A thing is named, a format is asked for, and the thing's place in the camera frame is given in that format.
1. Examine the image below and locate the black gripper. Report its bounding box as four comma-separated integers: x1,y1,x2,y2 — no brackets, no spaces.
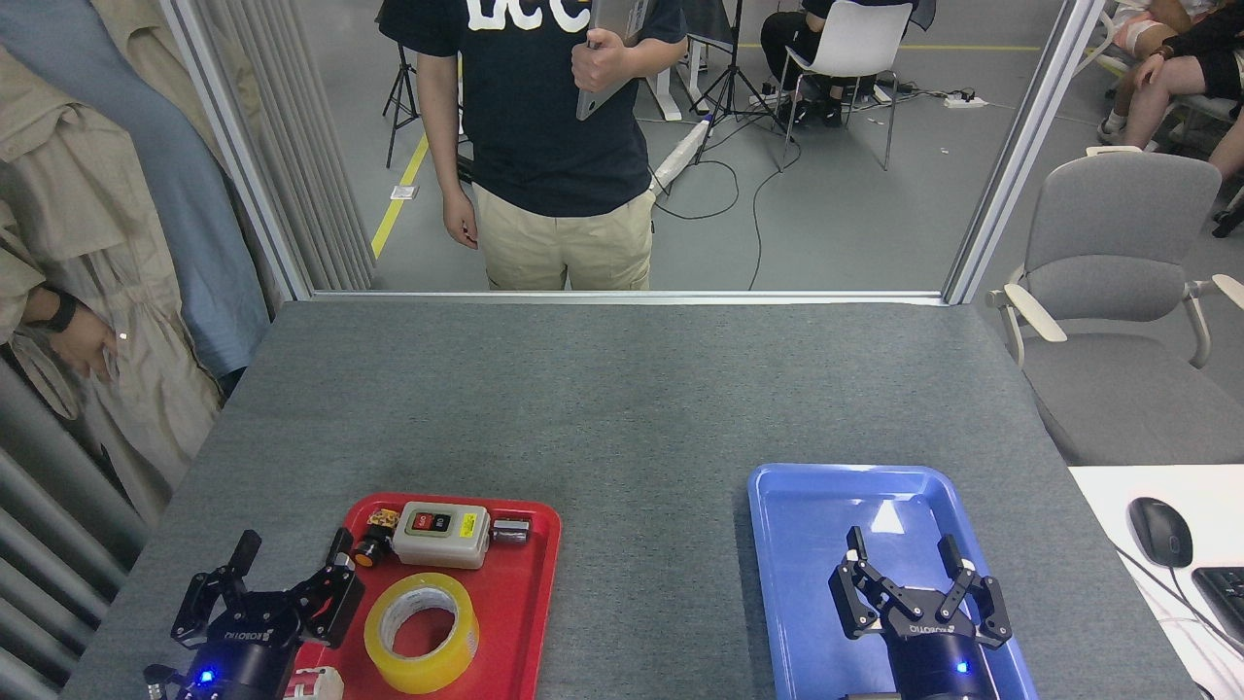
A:
828,527,1014,700
171,528,366,700

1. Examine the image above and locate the yellow tape roll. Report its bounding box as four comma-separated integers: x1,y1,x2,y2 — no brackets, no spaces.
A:
363,573,480,695

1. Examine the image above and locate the grey laptop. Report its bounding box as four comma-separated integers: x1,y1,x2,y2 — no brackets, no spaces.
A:
575,0,650,122

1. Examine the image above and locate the person's hand with watch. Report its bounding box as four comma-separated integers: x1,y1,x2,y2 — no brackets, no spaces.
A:
49,306,120,382

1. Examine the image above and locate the standing person's right hand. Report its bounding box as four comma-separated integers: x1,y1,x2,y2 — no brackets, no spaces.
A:
442,190,480,251

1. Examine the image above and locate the standing person's left hand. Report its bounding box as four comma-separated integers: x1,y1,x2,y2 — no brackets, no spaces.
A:
570,29,633,95

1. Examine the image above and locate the blue plastic tray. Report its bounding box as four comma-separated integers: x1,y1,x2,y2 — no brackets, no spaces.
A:
746,464,1039,700

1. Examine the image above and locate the white desk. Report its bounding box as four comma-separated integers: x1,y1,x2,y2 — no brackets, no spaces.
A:
1069,465,1244,700

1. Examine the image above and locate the red plastic tray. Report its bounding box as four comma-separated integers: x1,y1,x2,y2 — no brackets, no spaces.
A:
290,493,563,700

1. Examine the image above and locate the black computer mouse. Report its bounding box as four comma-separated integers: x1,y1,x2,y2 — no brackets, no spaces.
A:
1127,497,1194,570

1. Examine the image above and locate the black keyboard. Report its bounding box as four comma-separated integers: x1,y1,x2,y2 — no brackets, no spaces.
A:
1192,566,1244,654

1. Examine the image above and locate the black wrist watch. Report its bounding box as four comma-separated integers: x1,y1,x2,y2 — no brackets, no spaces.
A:
24,284,79,333

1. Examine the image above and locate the grey office chair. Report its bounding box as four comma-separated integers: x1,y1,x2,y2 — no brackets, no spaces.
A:
986,151,1244,468

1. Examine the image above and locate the standing person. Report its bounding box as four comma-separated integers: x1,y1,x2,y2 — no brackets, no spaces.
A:
0,0,226,528
377,0,689,291

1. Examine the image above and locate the grey folding partition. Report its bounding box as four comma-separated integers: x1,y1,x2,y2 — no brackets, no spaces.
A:
199,0,378,293

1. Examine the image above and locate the black tripod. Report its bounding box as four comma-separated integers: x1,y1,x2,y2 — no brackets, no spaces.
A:
692,0,793,166
382,44,424,168

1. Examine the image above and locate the white plastic chair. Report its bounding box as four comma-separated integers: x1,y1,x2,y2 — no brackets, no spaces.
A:
777,0,916,173

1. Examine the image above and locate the white table leg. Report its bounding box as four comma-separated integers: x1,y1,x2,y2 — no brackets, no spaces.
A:
646,39,686,123

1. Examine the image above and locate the seated person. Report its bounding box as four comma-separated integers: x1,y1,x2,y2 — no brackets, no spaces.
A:
1098,0,1216,145
760,0,939,127
1118,0,1244,181

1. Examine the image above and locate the white red switch block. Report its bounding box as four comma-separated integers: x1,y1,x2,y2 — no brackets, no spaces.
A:
282,666,345,700

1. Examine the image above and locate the beige switch box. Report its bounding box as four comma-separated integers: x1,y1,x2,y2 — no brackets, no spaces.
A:
392,502,492,570

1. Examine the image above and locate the black mouse cable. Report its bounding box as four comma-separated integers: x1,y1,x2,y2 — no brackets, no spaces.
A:
1113,542,1244,672

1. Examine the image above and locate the black floor cable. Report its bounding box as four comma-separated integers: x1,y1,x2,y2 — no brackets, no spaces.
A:
649,107,808,291

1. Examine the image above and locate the silver frame rail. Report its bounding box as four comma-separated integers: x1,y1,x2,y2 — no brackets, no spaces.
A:
309,289,950,308

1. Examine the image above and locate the silver frame post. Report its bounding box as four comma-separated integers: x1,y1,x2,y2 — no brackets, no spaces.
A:
943,0,1109,305
160,0,314,302

